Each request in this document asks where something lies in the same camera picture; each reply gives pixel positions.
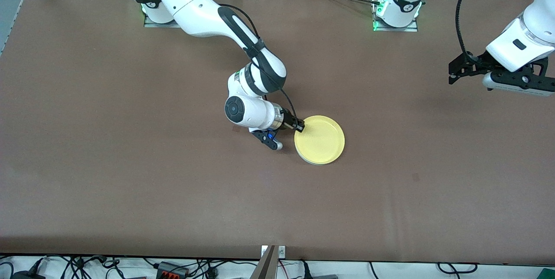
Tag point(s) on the yellow round plate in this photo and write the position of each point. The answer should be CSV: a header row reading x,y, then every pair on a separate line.
x,y
320,139

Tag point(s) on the black power adapter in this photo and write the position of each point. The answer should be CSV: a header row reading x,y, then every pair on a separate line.
x,y
26,275

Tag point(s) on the grey metal pole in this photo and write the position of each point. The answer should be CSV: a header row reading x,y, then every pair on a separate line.
x,y
265,268

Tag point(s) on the pale green round plate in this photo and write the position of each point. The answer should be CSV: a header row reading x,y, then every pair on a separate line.
x,y
307,160

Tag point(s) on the small white bracket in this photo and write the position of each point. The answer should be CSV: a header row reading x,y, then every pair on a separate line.
x,y
264,251
282,251

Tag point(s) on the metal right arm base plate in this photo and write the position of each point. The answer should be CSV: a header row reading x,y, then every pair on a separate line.
x,y
162,24

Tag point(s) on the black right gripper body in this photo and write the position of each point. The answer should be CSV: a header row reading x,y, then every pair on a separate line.
x,y
289,122

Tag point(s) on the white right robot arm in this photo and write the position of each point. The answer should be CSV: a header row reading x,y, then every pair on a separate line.
x,y
190,1

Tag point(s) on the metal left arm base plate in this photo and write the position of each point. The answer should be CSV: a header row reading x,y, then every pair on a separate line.
x,y
396,28

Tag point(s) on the black power strip red switches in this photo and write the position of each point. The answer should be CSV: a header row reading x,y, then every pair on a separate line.
x,y
171,269

